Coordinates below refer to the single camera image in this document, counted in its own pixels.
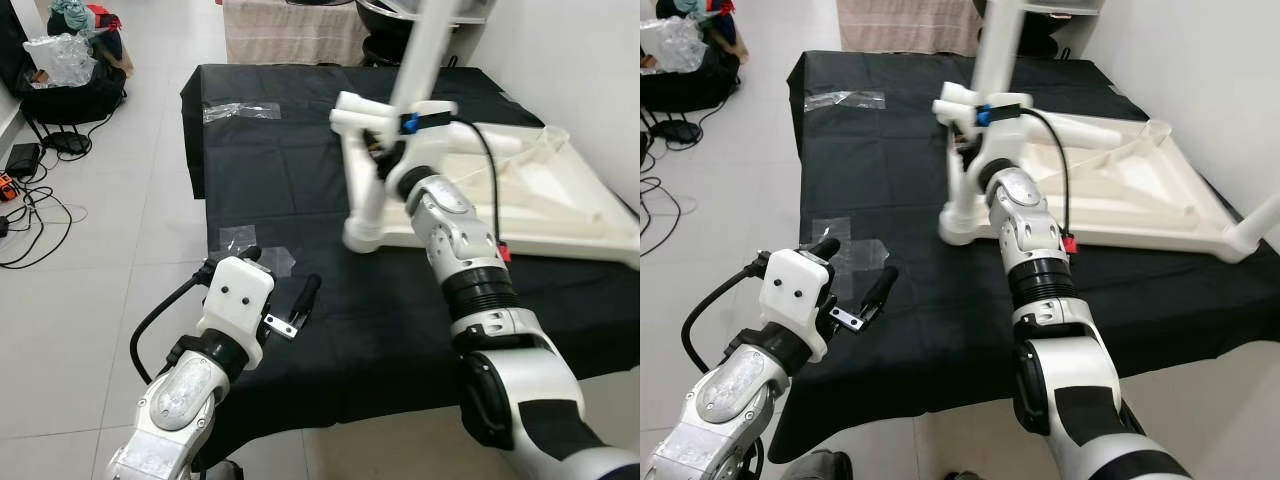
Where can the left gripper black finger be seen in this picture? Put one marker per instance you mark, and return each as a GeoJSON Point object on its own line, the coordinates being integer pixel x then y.
{"type": "Point", "coordinates": [250, 254]}
{"type": "Point", "coordinates": [823, 248]}
{"type": "Point", "coordinates": [308, 296]}
{"type": "Point", "coordinates": [880, 288]}

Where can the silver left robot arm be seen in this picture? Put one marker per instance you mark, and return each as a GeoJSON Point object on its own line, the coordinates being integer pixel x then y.
{"type": "Point", "coordinates": [725, 400]}
{"type": "Point", "coordinates": [180, 400]}

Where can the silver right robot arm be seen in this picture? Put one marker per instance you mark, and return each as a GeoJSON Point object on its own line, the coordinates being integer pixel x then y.
{"type": "Point", "coordinates": [500, 370]}
{"type": "Point", "coordinates": [1060, 370]}

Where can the black table cloth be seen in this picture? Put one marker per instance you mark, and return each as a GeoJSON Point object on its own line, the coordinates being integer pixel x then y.
{"type": "Point", "coordinates": [900, 160]}
{"type": "Point", "coordinates": [300, 170]}

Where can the black round stool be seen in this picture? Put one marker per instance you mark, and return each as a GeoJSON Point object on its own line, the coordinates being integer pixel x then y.
{"type": "Point", "coordinates": [385, 35]}
{"type": "Point", "coordinates": [1040, 35]}

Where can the beige cloth covered bench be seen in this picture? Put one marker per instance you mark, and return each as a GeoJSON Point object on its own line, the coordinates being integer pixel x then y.
{"type": "Point", "coordinates": [295, 35]}
{"type": "Point", "coordinates": [905, 28]}

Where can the grey left robot foot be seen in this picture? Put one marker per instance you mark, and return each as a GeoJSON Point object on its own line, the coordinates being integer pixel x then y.
{"type": "Point", "coordinates": [818, 468]}
{"type": "Point", "coordinates": [222, 472]}

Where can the grey robot foot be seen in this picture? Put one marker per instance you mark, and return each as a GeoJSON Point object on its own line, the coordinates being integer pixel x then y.
{"type": "Point", "coordinates": [965, 476]}
{"type": "Point", "coordinates": [818, 468]}
{"type": "Point", "coordinates": [222, 472]}

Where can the white plastic table top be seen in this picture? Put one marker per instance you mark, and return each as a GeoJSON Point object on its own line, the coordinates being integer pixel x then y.
{"type": "Point", "coordinates": [560, 200]}
{"type": "Point", "coordinates": [1140, 190]}

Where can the black round floor device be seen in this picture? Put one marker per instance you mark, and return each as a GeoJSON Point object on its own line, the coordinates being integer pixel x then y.
{"type": "Point", "coordinates": [682, 131]}
{"type": "Point", "coordinates": [68, 142]}

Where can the black bag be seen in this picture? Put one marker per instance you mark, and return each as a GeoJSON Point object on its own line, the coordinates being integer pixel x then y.
{"type": "Point", "coordinates": [75, 105]}
{"type": "Point", "coordinates": [690, 95]}

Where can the grey right robot foot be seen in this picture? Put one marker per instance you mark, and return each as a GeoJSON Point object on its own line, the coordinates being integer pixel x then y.
{"type": "Point", "coordinates": [965, 476]}

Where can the black power adapter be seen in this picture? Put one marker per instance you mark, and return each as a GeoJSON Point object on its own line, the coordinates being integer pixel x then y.
{"type": "Point", "coordinates": [23, 158]}

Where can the orange black plug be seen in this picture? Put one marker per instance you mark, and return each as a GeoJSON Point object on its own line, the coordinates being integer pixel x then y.
{"type": "Point", "coordinates": [6, 186]}

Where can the red cloth item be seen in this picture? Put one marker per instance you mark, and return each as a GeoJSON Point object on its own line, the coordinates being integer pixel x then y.
{"type": "Point", "coordinates": [105, 17]}
{"type": "Point", "coordinates": [720, 7]}

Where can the teal crumpled cloth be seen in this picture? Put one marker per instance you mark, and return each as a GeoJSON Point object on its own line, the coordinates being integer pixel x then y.
{"type": "Point", "coordinates": [680, 8]}
{"type": "Point", "coordinates": [72, 14]}

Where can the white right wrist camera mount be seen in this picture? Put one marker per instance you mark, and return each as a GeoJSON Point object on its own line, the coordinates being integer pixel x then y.
{"type": "Point", "coordinates": [1000, 145]}
{"type": "Point", "coordinates": [425, 150]}

